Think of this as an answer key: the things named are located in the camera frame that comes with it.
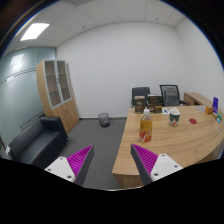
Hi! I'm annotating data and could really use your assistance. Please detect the printed sticker sheet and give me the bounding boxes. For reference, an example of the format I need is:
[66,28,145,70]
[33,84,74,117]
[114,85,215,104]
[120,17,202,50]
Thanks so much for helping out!
[161,107,180,115]

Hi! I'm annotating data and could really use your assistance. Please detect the black printed carton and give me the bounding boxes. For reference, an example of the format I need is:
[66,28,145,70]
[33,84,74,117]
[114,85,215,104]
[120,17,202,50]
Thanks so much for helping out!
[146,94,164,106]

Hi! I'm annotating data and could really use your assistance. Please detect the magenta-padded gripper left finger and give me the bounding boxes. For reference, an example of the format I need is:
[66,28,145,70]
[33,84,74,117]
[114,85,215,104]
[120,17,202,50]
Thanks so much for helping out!
[44,144,95,188]

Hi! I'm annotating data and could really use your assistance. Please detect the purple upright box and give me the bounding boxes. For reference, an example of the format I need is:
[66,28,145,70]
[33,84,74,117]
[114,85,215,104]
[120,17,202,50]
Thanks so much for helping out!
[211,96,220,115]

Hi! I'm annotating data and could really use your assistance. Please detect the rectangular ceiling light panel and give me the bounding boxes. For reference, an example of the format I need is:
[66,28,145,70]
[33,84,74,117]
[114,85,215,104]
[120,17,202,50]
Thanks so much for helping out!
[19,22,51,42]

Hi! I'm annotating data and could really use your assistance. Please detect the dark mesh waste bin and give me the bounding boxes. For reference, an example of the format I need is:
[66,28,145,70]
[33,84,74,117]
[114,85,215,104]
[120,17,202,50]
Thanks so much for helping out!
[97,112,111,128]

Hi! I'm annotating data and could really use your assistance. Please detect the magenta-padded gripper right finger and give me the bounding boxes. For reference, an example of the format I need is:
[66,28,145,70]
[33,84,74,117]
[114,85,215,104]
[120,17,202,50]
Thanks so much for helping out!
[130,143,184,186]

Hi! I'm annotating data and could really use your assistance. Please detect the black leather sofa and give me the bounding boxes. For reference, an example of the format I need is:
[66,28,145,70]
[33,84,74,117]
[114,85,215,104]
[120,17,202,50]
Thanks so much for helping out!
[8,115,69,169]

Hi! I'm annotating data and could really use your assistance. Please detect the black mesh office chair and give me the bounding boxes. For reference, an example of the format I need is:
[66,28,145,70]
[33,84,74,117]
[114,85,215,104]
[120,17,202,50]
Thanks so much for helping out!
[159,83,188,108]

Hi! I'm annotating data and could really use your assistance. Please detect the black and tan carton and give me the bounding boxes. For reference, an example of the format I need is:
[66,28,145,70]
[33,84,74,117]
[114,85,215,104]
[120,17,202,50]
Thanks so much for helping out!
[146,104,164,115]

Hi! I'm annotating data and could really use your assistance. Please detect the wooden side desk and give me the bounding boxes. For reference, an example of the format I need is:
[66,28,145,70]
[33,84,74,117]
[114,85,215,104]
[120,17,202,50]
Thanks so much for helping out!
[183,91,214,108]

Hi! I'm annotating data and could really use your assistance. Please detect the wooden cabinet with glass doors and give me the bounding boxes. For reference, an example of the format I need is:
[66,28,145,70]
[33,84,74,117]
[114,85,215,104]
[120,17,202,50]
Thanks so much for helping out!
[35,59,80,134]

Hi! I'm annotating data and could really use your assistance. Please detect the tan cardboard box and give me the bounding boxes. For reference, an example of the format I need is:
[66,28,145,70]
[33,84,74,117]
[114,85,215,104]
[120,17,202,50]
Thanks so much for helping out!
[204,105,214,116]

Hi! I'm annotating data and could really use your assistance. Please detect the black padded office chair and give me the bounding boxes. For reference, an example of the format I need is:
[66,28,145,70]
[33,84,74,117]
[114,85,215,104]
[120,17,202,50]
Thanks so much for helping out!
[130,86,151,108]

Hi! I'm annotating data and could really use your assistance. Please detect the green and white mug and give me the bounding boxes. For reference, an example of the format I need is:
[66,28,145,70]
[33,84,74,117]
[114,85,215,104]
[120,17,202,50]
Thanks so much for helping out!
[168,109,181,127]

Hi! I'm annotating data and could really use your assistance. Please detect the yellow drink bottle white cap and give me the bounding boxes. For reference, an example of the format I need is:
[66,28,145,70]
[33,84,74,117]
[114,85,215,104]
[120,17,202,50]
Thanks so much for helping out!
[138,108,154,144]

